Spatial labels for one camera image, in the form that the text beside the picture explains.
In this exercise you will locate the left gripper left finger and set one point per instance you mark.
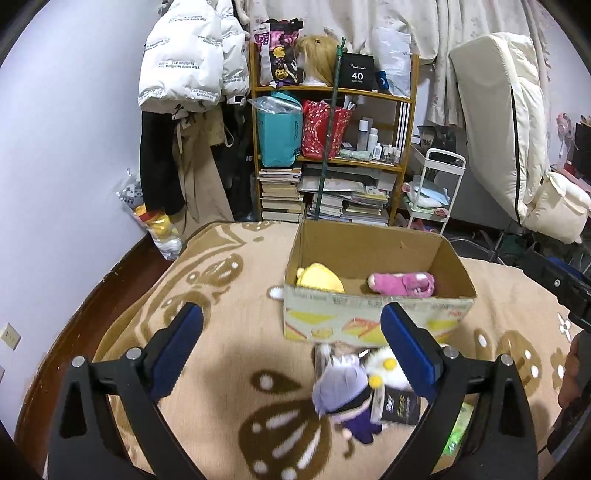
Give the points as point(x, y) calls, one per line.
point(107, 424)

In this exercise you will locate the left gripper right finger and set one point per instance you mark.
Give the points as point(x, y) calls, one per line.
point(478, 423)

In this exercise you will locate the green tissue pack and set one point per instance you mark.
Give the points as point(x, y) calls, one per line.
point(459, 430)

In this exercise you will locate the black card pack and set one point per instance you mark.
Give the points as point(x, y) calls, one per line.
point(400, 406)

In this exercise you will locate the white fluffy penguin plush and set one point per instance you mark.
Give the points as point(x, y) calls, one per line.
point(383, 369)

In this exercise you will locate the pink plush toy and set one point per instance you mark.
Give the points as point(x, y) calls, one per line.
point(412, 285)

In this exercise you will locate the purple haired doll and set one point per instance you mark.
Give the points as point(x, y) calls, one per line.
point(343, 394)

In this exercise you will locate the yellow plush toy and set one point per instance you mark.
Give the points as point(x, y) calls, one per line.
point(318, 277)

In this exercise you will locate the person's hand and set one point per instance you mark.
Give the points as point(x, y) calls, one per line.
point(570, 389)

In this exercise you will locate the beige patterned blanket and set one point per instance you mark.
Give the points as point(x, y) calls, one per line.
point(241, 407)

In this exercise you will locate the white rolling cart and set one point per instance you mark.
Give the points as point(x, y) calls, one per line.
point(424, 199)

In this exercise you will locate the wooden bookshelf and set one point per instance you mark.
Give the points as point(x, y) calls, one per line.
point(401, 129)

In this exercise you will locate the cream folded mattress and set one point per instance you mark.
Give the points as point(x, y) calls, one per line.
point(504, 112)

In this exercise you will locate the plastic bag of toys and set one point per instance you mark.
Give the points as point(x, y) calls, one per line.
point(162, 232)

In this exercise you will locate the cardboard box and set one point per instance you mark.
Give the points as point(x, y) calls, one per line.
point(353, 252)

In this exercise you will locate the floral curtain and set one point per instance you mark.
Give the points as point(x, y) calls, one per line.
point(436, 28)

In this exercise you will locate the stack of books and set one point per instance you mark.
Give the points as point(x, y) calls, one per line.
point(280, 198)

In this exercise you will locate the black box marked 40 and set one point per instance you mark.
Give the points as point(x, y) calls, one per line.
point(357, 71)

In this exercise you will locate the red patterned bag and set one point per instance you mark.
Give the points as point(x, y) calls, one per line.
point(316, 118)

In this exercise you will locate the beige trench coat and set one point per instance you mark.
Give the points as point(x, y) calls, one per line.
point(200, 183)

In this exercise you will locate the green pole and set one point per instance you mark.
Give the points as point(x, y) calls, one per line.
point(330, 130)

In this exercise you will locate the teal bag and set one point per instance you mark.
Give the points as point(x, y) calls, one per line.
point(280, 119)

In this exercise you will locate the blonde wig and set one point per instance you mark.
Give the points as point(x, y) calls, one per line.
point(316, 56)

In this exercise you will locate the white puffer jacket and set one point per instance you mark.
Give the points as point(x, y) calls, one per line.
point(194, 58)

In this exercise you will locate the wall power socket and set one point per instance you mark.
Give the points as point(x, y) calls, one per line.
point(10, 336)

